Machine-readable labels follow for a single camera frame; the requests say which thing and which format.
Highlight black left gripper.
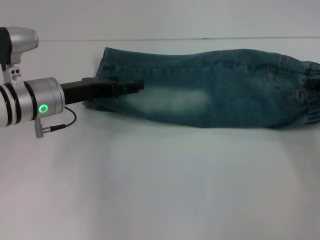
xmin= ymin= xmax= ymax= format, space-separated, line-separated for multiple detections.
xmin=61 ymin=77 xmax=145 ymax=105

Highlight blue denim shorts with print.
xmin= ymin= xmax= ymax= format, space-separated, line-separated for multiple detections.
xmin=83 ymin=46 xmax=320 ymax=131

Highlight thin cable with metal plug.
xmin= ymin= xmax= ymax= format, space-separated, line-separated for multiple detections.
xmin=34 ymin=106 xmax=77 ymax=139

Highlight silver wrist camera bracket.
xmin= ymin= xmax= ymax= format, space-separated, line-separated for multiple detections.
xmin=9 ymin=64 xmax=25 ymax=85

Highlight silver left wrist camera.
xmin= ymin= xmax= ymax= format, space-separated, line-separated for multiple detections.
xmin=0 ymin=26 xmax=40 ymax=73

